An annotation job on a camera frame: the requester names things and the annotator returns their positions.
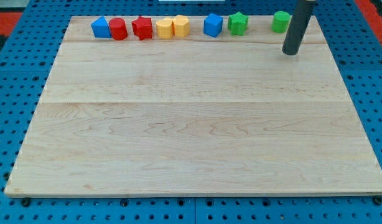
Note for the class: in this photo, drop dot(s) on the yellow heart block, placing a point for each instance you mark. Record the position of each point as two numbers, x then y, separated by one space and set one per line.
164 28

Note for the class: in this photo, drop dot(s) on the blue cube block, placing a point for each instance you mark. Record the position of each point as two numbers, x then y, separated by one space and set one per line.
212 25

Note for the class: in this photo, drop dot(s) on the blue triangle block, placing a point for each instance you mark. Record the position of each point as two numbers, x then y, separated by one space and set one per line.
100 28

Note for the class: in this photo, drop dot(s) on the red cylinder block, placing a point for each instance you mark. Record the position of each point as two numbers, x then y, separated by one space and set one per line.
118 28

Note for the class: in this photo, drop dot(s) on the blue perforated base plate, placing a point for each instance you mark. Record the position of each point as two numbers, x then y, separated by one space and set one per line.
28 54

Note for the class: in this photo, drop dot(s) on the red star block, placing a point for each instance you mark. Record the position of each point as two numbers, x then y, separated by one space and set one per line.
142 27

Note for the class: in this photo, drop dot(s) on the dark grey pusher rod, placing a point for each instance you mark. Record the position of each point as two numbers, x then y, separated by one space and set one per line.
298 26

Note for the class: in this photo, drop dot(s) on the light wooden board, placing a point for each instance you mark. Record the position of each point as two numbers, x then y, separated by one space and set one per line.
198 116

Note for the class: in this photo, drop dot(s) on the yellow hexagon block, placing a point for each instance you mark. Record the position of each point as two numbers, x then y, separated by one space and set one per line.
181 26

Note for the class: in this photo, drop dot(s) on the green star block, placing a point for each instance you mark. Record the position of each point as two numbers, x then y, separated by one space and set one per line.
237 23

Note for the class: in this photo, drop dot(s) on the green cylinder block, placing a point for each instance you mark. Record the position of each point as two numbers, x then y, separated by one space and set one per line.
280 21

